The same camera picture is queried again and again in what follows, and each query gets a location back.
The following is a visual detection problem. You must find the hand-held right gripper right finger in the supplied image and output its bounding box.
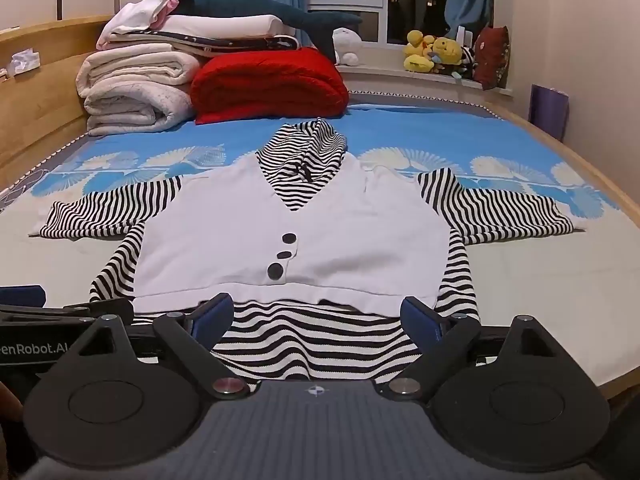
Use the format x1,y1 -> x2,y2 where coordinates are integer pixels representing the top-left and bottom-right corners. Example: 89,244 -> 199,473
387,295 -> 577,403

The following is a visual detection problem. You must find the navy star-print quilt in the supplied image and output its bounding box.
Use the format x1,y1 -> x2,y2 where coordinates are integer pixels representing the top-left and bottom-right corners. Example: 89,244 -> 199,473
110,30 -> 302,58

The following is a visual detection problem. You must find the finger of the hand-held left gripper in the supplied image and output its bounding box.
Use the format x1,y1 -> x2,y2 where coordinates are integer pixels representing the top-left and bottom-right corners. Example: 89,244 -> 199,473
0,297 -> 135,323
0,285 -> 47,310

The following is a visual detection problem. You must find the tissue box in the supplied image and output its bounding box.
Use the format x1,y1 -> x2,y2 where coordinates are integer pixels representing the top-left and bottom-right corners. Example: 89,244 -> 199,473
6,48 -> 42,77

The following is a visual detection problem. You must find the teal shark plush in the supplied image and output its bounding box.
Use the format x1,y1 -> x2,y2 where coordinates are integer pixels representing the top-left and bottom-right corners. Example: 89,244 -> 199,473
172,0 -> 363,63

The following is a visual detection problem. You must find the red folded blanket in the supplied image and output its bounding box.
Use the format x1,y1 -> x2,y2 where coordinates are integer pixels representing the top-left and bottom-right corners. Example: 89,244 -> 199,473
190,46 -> 350,126

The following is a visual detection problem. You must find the black and white plush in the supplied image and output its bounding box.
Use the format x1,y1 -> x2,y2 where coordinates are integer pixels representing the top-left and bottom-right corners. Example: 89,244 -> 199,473
452,46 -> 477,80

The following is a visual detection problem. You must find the striped and white sweater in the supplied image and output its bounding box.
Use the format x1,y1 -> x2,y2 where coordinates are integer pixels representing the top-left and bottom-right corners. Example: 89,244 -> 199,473
40,116 -> 587,386

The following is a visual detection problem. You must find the white and pink garment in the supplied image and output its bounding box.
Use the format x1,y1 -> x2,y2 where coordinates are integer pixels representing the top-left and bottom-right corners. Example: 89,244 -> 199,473
106,0 -> 180,32

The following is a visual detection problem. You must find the yellow duck plush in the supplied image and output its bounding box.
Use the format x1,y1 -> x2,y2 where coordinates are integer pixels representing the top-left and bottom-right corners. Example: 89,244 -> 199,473
403,29 -> 437,74

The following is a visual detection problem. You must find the dark red cushion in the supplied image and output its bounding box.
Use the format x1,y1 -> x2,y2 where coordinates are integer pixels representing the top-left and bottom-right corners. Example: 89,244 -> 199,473
473,25 -> 511,92

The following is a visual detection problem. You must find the purple box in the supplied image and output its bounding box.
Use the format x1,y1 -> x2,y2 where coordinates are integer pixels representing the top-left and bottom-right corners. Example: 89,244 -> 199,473
529,84 -> 571,143

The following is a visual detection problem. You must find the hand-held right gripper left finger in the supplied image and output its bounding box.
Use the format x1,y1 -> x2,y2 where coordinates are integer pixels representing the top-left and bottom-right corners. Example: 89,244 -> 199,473
64,292 -> 251,402

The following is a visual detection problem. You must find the white window sill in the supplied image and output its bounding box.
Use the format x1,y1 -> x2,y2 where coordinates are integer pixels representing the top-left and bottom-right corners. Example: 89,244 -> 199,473
336,42 -> 516,107

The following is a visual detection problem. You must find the blue fan-print bed sheet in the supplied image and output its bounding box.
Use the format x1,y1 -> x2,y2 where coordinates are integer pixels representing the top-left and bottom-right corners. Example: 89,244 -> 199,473
0,92 -> 640,401

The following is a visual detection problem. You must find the white seal plush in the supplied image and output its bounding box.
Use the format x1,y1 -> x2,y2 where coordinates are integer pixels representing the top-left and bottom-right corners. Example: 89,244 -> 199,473
332,27 -> 363,67

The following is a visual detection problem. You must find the yellow round plush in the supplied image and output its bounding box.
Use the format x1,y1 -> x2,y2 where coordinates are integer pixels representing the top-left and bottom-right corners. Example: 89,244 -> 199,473
431,36 -> 464,69

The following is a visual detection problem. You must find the white framed window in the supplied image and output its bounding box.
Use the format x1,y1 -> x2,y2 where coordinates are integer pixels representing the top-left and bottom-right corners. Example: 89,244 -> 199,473
305,0 -> 452,46

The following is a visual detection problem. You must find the white dotted folded quilt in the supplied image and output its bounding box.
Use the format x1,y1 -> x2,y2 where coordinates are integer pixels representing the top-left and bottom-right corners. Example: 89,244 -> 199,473
84,81 -> 197,137

